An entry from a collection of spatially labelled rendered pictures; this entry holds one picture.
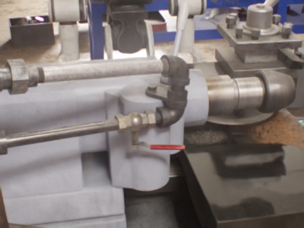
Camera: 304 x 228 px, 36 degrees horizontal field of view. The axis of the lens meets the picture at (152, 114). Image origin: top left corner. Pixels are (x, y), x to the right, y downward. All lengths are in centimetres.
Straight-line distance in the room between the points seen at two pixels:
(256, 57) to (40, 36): 362
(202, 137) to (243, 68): 20
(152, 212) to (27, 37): 360
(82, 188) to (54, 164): 7
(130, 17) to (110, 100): 92
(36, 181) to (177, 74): 31
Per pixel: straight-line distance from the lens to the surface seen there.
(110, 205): 85
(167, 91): 73
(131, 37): 171
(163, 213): 119
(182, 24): 83
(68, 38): 171
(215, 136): 111
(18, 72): 60
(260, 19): 116
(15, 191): 84
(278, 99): 93
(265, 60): 119
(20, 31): 461
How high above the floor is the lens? 148
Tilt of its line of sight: 28 degrees down
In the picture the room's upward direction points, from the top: straight up
